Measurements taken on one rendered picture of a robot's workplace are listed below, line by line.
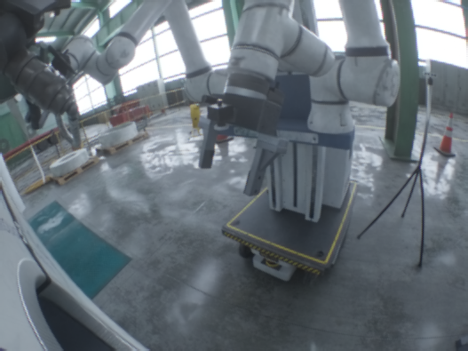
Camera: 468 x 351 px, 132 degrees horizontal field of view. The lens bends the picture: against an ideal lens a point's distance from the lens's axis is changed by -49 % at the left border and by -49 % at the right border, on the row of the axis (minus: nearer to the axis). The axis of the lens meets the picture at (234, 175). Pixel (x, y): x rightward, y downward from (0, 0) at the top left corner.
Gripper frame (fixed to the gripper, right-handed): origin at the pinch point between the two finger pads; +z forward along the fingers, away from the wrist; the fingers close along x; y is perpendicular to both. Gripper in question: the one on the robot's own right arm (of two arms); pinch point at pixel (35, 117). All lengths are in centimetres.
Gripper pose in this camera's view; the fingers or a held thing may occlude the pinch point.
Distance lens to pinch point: 65.2
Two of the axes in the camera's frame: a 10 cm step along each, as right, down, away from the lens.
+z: -0.1, 9.3, -3.6
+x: -7.2, -2.6, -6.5
